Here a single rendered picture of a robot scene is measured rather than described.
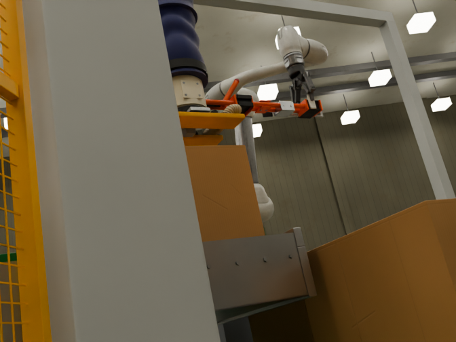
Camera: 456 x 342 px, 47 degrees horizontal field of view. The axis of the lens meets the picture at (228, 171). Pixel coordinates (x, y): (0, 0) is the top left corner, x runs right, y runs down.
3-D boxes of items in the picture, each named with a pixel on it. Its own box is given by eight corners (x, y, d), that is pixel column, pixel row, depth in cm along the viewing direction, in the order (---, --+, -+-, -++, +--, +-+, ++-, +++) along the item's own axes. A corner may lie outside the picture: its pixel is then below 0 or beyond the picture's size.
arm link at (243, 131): (230, 227, 282) (260, 226, 296) (250, 223, 270) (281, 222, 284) (217, 90, 296) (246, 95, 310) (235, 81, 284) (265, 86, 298)
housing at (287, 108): (281, 109, 222) (279, 100, 223) (273, 117, 227) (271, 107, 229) (296, 110, 225) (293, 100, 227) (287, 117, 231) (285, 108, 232)
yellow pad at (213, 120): (160, 115, 181) (157, 102, 183) (150, 127, 189) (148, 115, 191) (245, 118, 197) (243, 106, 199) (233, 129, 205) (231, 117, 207)
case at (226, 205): (81, 282, 143) (66, 146, 155) (59, 305, 176) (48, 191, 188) (271, 258, 170) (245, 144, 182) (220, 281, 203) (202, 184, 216)
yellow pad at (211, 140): (143, 138, 197) (141, 126, 198) (135, 148, 205) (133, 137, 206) (224, 139, 213) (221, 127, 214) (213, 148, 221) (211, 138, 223)
